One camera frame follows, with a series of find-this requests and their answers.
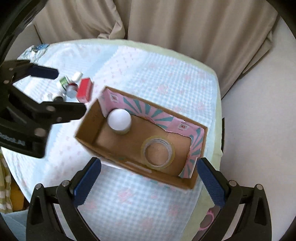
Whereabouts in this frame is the small red capped bottle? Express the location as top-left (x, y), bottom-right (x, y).
top-left (66, 83), bottom-right (78, 98)

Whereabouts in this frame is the white tube with black cap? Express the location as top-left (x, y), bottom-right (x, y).
top-left (47, 91), bottom-right (66, 102)

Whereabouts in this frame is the blue pink patterned tablecloth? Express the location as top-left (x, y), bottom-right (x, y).
top-left (3, 39), bottom-right (222, 240)

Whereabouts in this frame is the white lidded jar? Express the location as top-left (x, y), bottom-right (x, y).
top-left (107, 108), bottom-right (132, 135)

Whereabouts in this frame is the cardboard box with pink lining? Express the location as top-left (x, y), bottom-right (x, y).
top-left (75, 87), bottom-right (208, 189)

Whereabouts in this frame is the red carton box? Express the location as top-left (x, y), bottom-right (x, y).
top-left (76, 78), bottom-right (93, 103)

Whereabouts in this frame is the green labelled jar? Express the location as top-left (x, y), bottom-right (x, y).
top-left (57, 76), bottom-right (70, 93)

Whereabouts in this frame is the beige curtain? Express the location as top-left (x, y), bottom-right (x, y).
top-left (33, 1), bottom-right (278, 95)

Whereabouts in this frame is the small white box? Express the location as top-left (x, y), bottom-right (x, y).
top-left (71, 72), bottom-right (83, 82)

